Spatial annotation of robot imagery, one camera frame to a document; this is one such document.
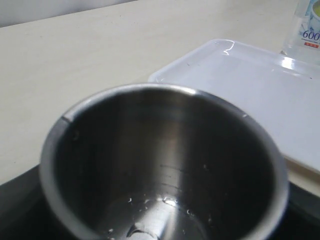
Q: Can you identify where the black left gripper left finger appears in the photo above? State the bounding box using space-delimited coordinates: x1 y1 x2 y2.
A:
0 166 54 240

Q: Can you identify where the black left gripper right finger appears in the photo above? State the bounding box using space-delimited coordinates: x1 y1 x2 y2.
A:
283 183 320 240

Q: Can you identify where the stainless steel cup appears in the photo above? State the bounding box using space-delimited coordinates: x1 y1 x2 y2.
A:
39 83 289 240

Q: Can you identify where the clear plastic measuring beaker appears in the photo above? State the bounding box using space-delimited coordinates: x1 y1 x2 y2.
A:
281 0 320 65

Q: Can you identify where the white plastic tray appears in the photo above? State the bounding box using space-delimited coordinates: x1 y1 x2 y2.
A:
148 39 320 171

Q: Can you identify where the white backdrop curtain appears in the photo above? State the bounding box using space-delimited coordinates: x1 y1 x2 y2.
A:
0 0 126 27

